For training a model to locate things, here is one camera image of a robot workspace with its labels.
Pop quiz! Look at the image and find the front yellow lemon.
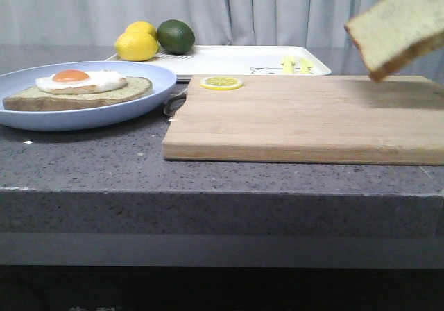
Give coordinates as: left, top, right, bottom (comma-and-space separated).
114, 32, 159, 62

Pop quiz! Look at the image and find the light blue plate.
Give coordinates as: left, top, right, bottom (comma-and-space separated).
1, 61, 176, 131

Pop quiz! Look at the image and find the yellow fork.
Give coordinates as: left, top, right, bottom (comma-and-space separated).
281, 54, 296, 74
299, 58, 314, 74

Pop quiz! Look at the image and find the right yellow fork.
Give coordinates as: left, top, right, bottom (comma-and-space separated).
299, 58, 314, 74

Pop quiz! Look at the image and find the grey curtain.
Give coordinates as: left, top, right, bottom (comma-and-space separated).
1, 0, 379, 47

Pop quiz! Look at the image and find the left yellow fork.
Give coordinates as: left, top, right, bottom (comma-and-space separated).
281, 54, 296, 74

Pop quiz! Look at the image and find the rear yellow lemon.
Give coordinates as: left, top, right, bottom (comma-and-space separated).
125, 21, 157, 40

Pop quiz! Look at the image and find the yellow lemon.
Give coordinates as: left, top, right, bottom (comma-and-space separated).
125, 21, 157, 40
114, 32, 159, 62

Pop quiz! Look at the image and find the metal cutting board handle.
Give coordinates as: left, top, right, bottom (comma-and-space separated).
164, 94, 187, 117

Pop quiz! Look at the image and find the green lime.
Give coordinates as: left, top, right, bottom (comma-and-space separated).
157, 19, 195, 55

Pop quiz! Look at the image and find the fried egg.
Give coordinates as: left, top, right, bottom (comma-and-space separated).
35, 69, 128, 94

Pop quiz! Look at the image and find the bread slice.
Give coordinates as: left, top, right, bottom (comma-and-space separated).
3, 76, 153, 112
344, 0, 443, 82

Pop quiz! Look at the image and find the white tray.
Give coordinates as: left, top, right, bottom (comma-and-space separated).
104, 44, 332, 83

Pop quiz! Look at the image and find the wooden cutting board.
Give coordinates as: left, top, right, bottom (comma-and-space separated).
162, 75, 443, 165

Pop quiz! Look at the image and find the lemon slice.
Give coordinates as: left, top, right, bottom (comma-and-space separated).
200, 76, 244, 90

